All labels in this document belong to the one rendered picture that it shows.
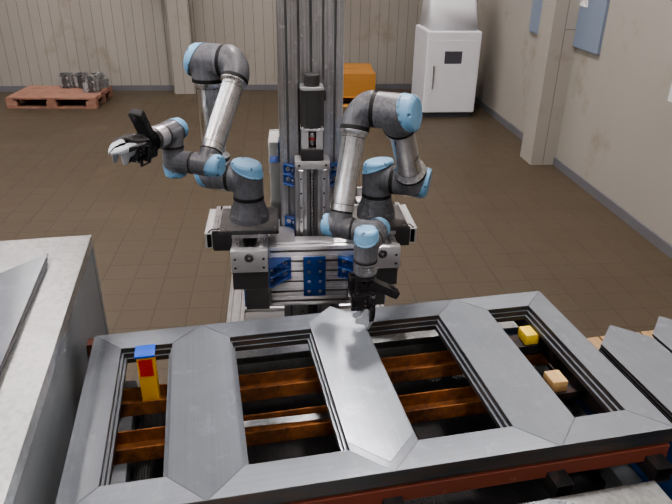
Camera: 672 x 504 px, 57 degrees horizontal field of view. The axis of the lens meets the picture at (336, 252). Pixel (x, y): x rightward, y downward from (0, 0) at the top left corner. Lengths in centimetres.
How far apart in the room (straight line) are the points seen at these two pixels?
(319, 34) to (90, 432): 153
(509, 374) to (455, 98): 656
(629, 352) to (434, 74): 631
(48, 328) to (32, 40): 852
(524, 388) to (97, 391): 122
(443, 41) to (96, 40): 490
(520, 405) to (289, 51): 146
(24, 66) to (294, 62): 814
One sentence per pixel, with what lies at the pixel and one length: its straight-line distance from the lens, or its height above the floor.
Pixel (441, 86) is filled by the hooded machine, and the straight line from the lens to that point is 821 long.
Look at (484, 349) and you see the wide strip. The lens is 205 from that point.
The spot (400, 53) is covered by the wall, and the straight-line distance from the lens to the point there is 986.
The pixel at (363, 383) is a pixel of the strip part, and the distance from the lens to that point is 185.
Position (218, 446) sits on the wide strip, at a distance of 168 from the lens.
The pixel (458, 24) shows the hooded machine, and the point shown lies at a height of 113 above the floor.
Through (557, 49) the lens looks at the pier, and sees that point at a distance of 650.
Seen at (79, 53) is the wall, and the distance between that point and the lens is 1006.
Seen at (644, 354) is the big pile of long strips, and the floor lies 85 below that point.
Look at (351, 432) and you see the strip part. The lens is 169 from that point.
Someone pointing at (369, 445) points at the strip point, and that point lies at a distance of 166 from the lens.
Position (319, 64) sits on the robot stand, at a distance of 243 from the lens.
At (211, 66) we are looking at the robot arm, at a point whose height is 162.
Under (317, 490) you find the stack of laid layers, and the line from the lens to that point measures 159.
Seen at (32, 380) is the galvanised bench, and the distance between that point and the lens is 170.
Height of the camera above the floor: 201
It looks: 26 degrees down
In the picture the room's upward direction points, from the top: 1 degrees clockwise
